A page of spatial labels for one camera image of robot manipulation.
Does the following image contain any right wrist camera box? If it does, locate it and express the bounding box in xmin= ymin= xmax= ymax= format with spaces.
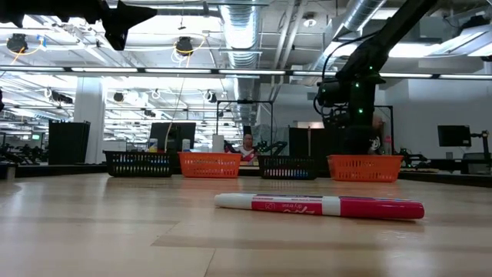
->
xmin=317 ymin=78 xmax=350 ymax=108

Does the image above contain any person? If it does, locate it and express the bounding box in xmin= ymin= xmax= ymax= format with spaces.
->
xmin=371 ymin=115 xmax=386 ymax=155
xmin=236 ymin=133 xmax=262 ymax=166

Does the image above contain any black monitor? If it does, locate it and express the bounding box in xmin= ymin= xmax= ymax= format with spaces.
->
xmin=148 ymin=122 xmax=197 ymax=153
xmin=437 ymin=125 xmax=473 ymax=148

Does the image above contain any silver air duct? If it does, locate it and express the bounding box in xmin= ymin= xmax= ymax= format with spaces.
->
xmin=307 ymin=0 xmax=387 ymax=72
xmin=218 ymin=0 xmax=266 ymax=126

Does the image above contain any black cabinet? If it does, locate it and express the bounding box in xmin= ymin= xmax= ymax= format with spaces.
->
xmin=48 ymin=120 xmax=91 ymax=165

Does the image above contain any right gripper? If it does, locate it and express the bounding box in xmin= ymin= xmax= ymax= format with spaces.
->
xmin=321 ymin=78 xmax=385 ymax=157

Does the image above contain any black plastic basket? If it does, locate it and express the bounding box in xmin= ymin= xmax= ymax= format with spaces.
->
xmin=257 ymin=154 xmax=319 ymax=181
xmin=104 ymin=150 xmax=174 ymax=178

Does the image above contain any thin red marker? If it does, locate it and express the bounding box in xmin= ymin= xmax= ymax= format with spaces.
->
xmin=214 ymin=192 xmax=426 ymax=221

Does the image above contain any orange plastic basket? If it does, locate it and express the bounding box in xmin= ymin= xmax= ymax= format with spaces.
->
xmin=178 ymin=152 xmax=243 ymax=179
xmin=327 ymin=154 xmax=404 ymax=183

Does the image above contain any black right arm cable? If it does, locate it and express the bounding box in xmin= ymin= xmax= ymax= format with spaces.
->
xmin=313 ymin=30 xmax=380 ymax=116

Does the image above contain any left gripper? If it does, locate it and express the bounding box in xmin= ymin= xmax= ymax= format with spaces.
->
xmin=0 ymin=0 xmax=158 ymax=52

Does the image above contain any black partition screen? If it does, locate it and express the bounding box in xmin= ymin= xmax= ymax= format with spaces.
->
xmin=288 ymin=126 xmax=347 ymax=157

